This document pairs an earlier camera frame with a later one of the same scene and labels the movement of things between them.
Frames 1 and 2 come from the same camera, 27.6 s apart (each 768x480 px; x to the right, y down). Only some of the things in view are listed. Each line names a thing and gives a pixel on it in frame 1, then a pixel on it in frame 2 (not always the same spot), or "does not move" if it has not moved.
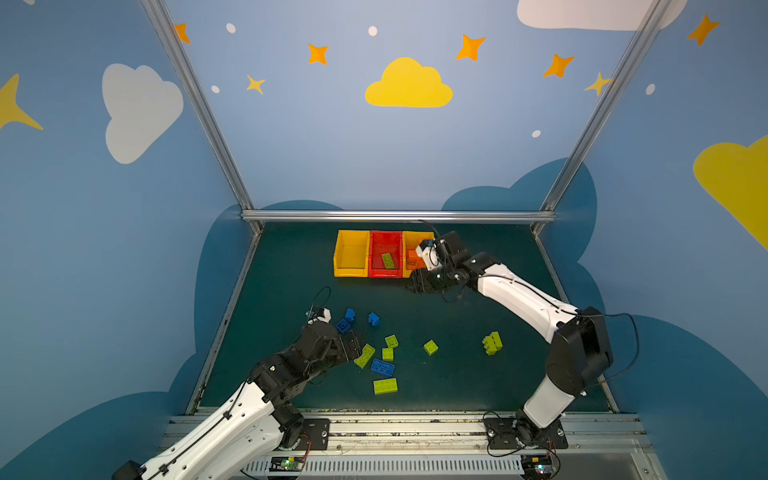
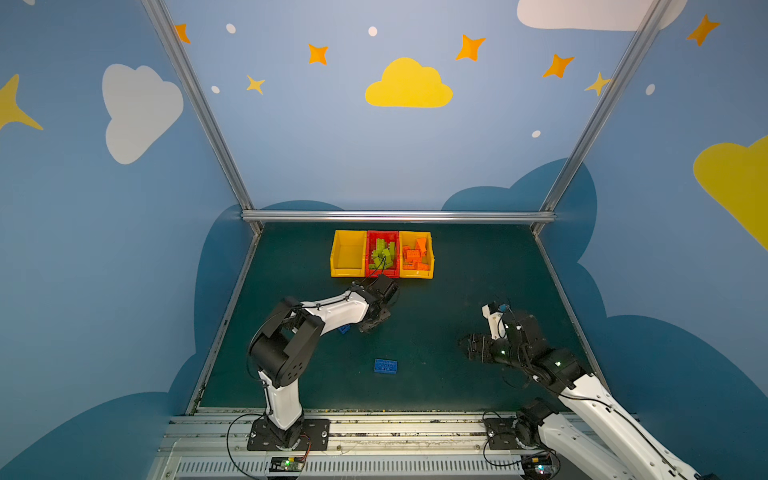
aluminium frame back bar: [401, 216] does not move
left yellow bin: [351, 256] does not move
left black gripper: [347, 345] to [377, 311]
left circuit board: [286, 464] does not move
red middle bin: [383, 242] does not move
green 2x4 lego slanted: [367, 353] to [381, 246]
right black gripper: [429, 280] to [481, 348]
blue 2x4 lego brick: [382, 367] does not move
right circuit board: [536, 464] does not move
